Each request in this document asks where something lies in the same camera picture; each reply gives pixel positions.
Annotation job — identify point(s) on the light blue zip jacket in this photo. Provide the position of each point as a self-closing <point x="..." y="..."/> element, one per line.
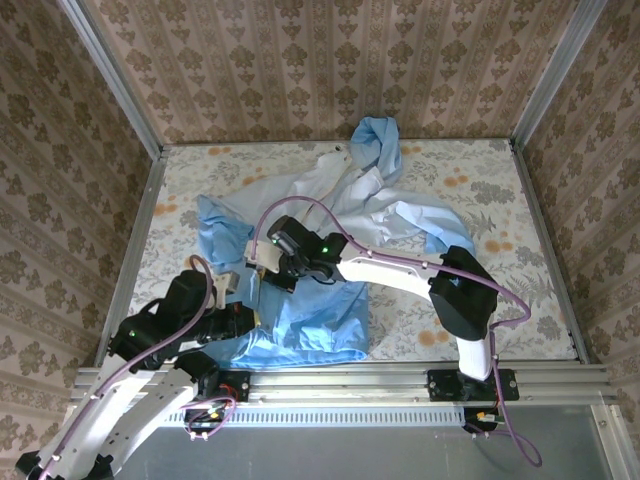
<point x="310" y="320"/>

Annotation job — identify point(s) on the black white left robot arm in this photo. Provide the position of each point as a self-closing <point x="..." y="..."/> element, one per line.
<point x="125" y="400"/>

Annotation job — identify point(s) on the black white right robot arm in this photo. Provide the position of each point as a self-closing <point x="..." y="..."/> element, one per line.
<point x="450" y="290"/>

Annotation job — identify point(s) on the floral table cloth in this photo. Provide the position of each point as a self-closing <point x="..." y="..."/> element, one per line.
<point x="170" y="240"/>

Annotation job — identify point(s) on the grey metal panel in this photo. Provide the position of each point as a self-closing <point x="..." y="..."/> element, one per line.
<point x="325" y="455"/>

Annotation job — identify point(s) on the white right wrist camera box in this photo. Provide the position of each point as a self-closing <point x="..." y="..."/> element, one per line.
<point x="262" y="254"/>

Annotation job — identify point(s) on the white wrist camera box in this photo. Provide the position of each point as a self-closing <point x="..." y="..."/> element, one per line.
<point x="226" y="287"/>
<point x="262" y="254"/>

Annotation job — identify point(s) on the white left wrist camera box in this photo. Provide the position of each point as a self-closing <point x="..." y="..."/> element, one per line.
<point x="226" y="287"/>

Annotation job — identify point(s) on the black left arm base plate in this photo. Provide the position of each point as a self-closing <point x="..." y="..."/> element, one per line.
<point x="235" y="387"/>

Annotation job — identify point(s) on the aluminium table side rail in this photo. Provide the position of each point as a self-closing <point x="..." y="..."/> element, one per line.
<point x="545" y="225"/>
<point x="140" y="225"/>

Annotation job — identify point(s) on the aluminium frame cross rail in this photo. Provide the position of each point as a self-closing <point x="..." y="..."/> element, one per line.
<point x="340" y="382"/>

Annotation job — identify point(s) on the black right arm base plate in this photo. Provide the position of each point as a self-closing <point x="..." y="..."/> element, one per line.
<point x="445" y="385"/>

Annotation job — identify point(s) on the aluminium frame corner post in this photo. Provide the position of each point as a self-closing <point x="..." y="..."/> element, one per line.
<point x="115" y="80"/>
<point x="555" y="75"/>

